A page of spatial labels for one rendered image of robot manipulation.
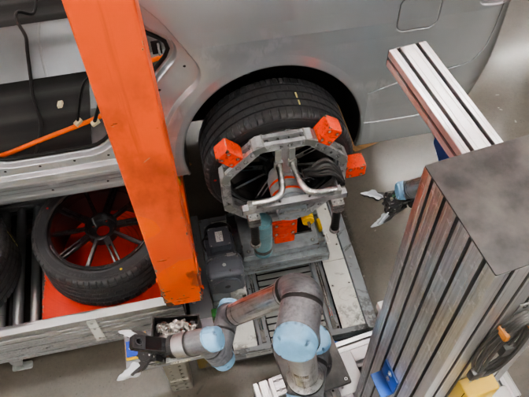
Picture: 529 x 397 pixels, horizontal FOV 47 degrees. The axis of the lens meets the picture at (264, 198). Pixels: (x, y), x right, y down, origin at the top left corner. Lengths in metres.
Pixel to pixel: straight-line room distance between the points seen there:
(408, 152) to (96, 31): 2.68
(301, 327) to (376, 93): 1.34
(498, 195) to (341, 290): 2.12
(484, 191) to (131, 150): 1.07
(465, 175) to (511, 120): 3.11
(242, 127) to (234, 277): 0.81
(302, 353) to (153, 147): 0.74
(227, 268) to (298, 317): 1.32
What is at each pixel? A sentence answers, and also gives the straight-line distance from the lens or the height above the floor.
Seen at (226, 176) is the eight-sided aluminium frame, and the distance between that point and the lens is 2.46.
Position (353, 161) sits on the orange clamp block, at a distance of 2.64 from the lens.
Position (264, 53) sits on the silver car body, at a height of 1.39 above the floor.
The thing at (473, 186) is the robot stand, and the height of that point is 2.03.
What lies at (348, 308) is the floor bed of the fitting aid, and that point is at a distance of 3.16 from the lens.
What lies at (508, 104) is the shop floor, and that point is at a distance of 4.36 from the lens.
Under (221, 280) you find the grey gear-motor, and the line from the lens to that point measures 2.88.
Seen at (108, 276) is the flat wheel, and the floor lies 0.50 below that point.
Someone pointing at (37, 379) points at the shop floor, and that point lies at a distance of 3.30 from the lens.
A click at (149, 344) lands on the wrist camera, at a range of 1.89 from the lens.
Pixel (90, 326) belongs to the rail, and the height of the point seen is 0.33.
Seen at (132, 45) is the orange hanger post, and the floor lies 1.93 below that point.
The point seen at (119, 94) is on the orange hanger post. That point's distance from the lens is 1.68.
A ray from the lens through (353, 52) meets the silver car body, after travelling 2.45.
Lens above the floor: 2.91
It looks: 54 degrees down
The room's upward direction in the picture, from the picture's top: 2 degrees counter-clockwise
